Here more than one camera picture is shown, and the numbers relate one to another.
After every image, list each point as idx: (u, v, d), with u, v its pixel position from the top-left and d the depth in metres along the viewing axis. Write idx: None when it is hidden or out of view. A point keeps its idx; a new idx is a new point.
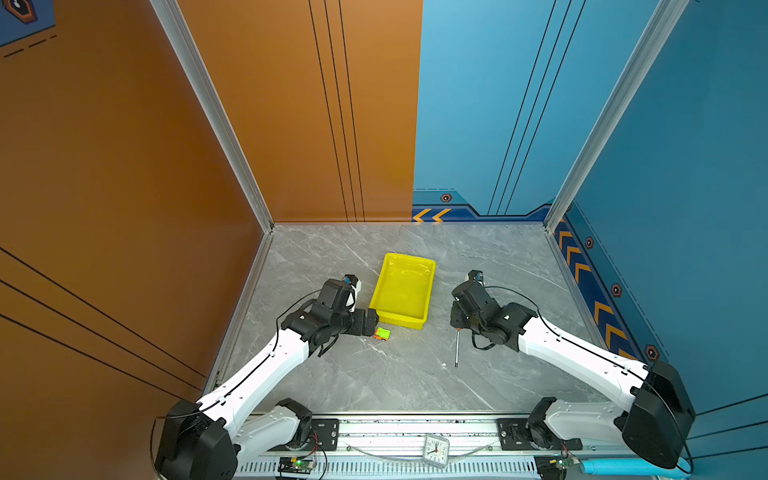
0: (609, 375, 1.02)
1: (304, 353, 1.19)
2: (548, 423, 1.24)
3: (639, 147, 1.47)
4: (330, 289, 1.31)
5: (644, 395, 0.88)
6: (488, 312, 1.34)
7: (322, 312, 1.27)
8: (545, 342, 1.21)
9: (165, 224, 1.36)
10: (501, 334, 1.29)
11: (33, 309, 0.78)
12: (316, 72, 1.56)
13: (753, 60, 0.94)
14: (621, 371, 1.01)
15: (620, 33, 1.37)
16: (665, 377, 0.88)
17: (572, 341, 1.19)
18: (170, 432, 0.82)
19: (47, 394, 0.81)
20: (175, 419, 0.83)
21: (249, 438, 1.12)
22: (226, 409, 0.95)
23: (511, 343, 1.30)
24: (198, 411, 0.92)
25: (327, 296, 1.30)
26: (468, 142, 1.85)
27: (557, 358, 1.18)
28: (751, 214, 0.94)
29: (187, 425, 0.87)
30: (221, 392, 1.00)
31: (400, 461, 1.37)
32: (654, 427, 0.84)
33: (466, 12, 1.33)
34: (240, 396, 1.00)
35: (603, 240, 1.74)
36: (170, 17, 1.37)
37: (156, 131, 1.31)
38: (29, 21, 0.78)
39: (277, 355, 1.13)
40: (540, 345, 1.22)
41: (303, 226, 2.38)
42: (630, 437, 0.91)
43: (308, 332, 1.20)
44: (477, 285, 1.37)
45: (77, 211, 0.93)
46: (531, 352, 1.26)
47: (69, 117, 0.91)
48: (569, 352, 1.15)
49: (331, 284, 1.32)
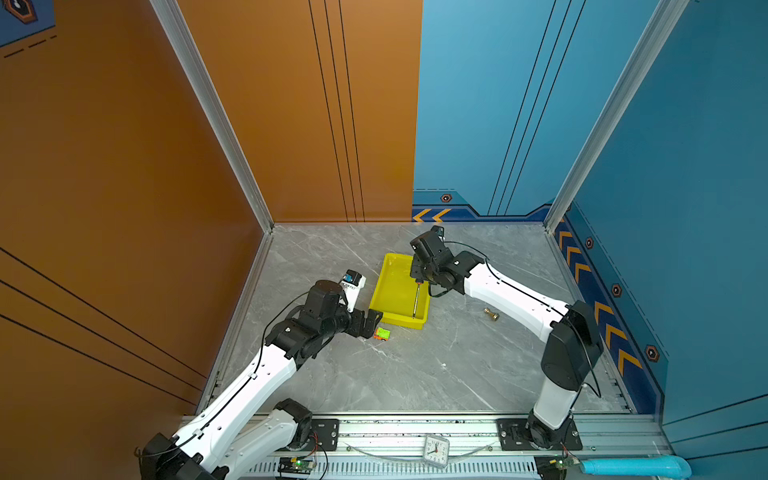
0: (536, 312, 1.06)
1: (292, 368, 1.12)
2: (537, 415, 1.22)
3: (638, 147, 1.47)
4: (318, 295, 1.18)
5: (560, 328, 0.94)
6: (442, 259, 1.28)
7: (310, 322, 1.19)
8: (487, 284, 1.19)
9: (165, 224, 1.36)
10: (449, 278, 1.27)
11: (33, 309, 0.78)
12: (316, 72, 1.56)
13: (753, 60, 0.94)
14: (546, 309, 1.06)
15: (620, 32, 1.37)
16: (581, 313, 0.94)
17: (512, 283, 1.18)
18: (149, 467, 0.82)
19: (49, 394, 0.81)
20: (152, 456, 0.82)
21: (241, 455, 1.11)
22: (204, 443, 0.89)
23: (458, 287, 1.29)
24: (177, 445, 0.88)
25: (314, 304, 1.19)
26: (468, 142, 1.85)
27: (496, 299, 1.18)
28: (751, 213, 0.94)
29: (168, 457, 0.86)
30: (200, 423, 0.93)
31: (400, 461, 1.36)
32: (566, 355, 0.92)
33: (466, 13, 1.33)
34: (219, 426, 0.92)
35: (603, 241, 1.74)
36: (170, 17, 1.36)
37: (156, 131, 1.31)
38: (29, 22, 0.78)
39: (259, 377, 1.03)
40: (482, 288, 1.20)
41: (303, 226, 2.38)
42: (547, 365, 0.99)
43: (294, 345, 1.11)
44: (433, 235, 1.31)
45: (78, 211, 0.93)
46: (475, 294, 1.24)
47: (70, 117, 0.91)
48: (508, 293, 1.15)
49: (318, 289, 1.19)
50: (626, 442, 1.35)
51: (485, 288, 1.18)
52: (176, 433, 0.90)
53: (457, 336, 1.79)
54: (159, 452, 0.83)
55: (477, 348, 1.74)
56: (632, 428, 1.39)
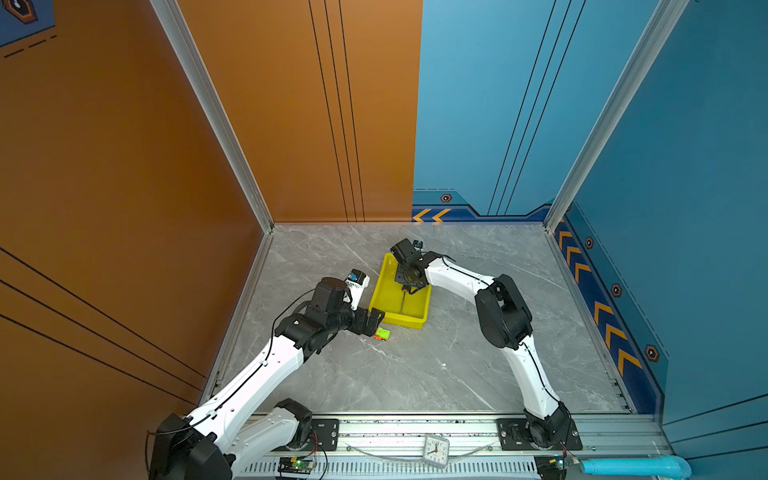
0: (472, 285, 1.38)
1: (299, 359, 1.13)
2: (533, 411, 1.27)
3: (639, 148, 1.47)
4: (324, 290, 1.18)
5: (485, 292, 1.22)
6: (412, 259, 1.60)
7: (317, 316, 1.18)
8: (439, 270, 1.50)
9: (165, 224, 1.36)
10: (415, 272, 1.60)
11: (33, 309, 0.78)
12: (316, 72, 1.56)
13: (755, 58, 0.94)
14: (477, 282, 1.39)
15: (620, 33, 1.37)
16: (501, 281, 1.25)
17: (457, 267, 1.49)
18: (162, 446, 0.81)
19: (48, 393, 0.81)
20: (164, 434, 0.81)
21: (244, 446, 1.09)
22: (217, 423, 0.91)
23: (422, 280, 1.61)
24: (190, 426, 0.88)
25: (321, 298, 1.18)
26: (469, 141, 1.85)
27: (446, 280, 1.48)
28: (751, 213, 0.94)
29: (179, 439, 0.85)
30: (213, 405, 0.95)
31: (400, 461, 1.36)
32: (486, 310, 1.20)
33: (466, 14, 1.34)
34: (232, 408, 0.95)
35: (603, 240, 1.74)
36: (170, 17, 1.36)
37: (155, 131, 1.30)
38: (29, 21, 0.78)
39: (270, 365, 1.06)
40: (436, 273, 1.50)
41: (303, 226, 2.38)
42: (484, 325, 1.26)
43: (302, 338, 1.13)
44: (405, 241, 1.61)
45: (78, 212, 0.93)
46: (434, 281, 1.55)
47: (71, 118, 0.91)
48: (454, 274, 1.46)
49: (324, 285, 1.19)
50: (626, 442, 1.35)
51: (437, 273, 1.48)
52: (189, 414, 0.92)
53: (457, 336, 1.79)
54: (172, 431, 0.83)
55: (477, 348, 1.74)
56: (632, 428, 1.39)
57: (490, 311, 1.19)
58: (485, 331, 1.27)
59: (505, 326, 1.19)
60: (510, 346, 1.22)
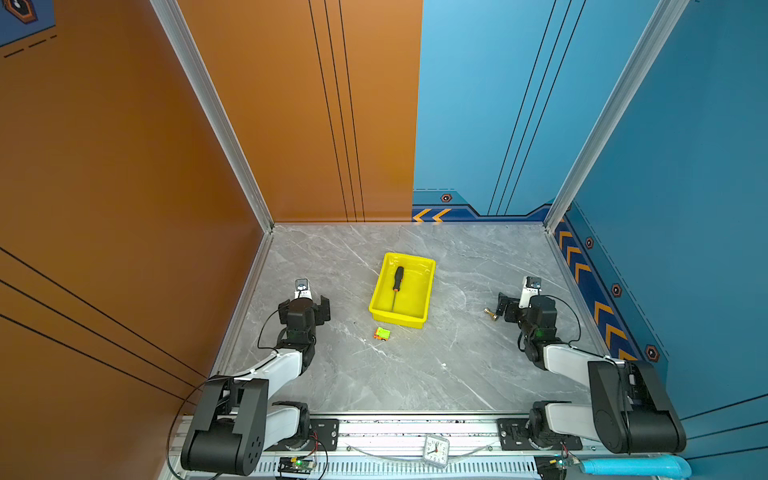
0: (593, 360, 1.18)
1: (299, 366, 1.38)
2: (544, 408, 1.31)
3: (639, 147, 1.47)
4: (297, 317, 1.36)
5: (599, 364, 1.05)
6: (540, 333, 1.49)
7: (300, 337, 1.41)
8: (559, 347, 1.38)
9: (164, 223, 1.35)
10: (534, 352, 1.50)
11: (32, 308, 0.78)
12: (316, 72, 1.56)
13: (754, 59, 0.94)
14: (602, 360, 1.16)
15: (619, 35, 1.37)
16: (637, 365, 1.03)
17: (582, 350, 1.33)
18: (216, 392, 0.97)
19: (48, 391, 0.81)
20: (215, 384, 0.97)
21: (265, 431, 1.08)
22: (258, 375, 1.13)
23: (540, 361, 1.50)
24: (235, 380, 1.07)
25: (297, 323, 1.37)
26: (469, 141, 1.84)
27: (563, 358, 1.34)
28: (754, 213, 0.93)
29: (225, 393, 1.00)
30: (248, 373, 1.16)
31: (400, 461, 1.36)
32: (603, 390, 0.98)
33: (466, 16, 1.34)
34: (265, 371, 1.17)
35: (603, 240, 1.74)
36: (170, 16, 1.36)
37: (154, 129, 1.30)
38: (29, 21, 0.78)
39: (283, 354, 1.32)
40: (555, 350, 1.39)
41: (303, 226, 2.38)
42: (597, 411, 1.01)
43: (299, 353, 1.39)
44: (551, 311, 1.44)
45: (77, 210, 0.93)
46: (551, 362, 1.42)
47: (69, 120, 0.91)
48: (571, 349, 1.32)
49: (296, 313, 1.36)
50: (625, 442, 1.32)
51: (557, 350, 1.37)
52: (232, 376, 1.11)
53: (457, 336, 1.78)
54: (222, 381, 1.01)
55: (477, 348, 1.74)
56: None
57: (607, 387, 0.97)
58: (595, 421, 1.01)
59: (622, 407, 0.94)
60: (624, 449, 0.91)
